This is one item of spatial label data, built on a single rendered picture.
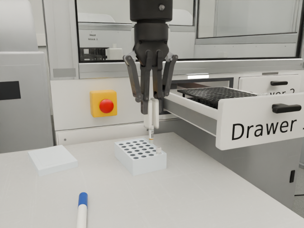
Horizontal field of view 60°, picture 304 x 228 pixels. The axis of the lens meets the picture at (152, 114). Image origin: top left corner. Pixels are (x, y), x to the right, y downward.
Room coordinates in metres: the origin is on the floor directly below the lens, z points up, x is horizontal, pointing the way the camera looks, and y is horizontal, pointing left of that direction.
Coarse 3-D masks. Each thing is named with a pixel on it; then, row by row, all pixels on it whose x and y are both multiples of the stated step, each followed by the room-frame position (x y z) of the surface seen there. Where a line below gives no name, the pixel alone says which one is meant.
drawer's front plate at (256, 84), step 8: (240, 80) 0.95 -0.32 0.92; (248, 80) 0.95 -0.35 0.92; (256, 80) 0.96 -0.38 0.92; (264, 80) 0.98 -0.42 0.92; (272, 80) 0.99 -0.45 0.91; (280, 80) 1.01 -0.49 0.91; (288, 80) 1.02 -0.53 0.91; (296, 80) 1.04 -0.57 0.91; (240, 88) 0.95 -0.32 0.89; (248, 88) 0.95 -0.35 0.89; (256, 88) 0.97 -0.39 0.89; (264, 88) 0.98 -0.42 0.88; (272, 88) 0.99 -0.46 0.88; (280, 88) 1.01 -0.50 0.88; (288, 88) 1.02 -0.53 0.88; (296, 88) 1.04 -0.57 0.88
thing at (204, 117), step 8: (192, 88) 0.92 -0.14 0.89; (232, 88) 0.92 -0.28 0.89; (168, 96) 0.82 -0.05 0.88; (176, 96) 0.77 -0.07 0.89; (168, 104) 0.81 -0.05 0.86; (176, 104) 0.76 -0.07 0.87; (184, 104) 0.72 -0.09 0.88; (192, 104) 0.68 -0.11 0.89; (200, 104) 0.65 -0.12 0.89; (176, 112) 0.76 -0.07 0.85; (184, 112) 0.71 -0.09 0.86; (192, 112) 0.67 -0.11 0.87; (200, 112) 0.64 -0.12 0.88; (208, 112) 0.61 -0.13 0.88; (216, 112) 0.58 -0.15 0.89; (192, 120) 0.67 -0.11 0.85; (200, 120) 0.63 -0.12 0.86; (208, 120) 0.60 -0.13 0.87; (216, 120) 0.57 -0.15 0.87; (200, 128) 0.64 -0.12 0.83; (208, 128) 0.60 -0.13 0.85; (216, 128) 0.57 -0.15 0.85
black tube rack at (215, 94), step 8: (200, 88) 0.88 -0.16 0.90; (208, 88) 0.88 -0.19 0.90; (216, 88) 0.88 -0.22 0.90; (224, 88) 0.88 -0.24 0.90; (184, 96) 0.83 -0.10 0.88; (192, 96) 0.75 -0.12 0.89; (200, 96) 0.73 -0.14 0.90; (208, 96) 0.73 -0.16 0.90; (216, 96) 0.73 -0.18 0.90; (224, 96) 0.73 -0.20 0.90; (232, 96) 0.73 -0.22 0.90; (240, 96) 0.73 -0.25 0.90; (248, 96) 0.73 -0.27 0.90; (208, 104) 0.75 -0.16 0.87
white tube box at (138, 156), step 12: (120, 144) 0.64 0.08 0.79; (132, 144) 0.63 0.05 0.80; (144, 144) 0.63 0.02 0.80; (120, 156) 0.60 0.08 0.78; (132, 156) 0.55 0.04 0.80; (144, 156) 0.56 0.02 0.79; (156, 156) 0.55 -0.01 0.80; (132, 168) 0.53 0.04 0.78; (144, 168) 0.54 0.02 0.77; (156, 168) 0.55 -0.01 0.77
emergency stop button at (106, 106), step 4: (104, 100) 0.71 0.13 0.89; (108, 100) 0.71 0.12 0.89; (100, 104) 0.70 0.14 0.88; (104, 104) 0.70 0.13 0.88; (108, 104) 0.71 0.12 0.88; (112, 104) 0.71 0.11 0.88; (100, 108) 0.70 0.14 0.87; (104, 108) 0.70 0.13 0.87; (108, 108) 0.71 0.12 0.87; (112, 108) 0.71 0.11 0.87; (104, 112) 0.71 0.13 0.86; (108, 112) 0.71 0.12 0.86
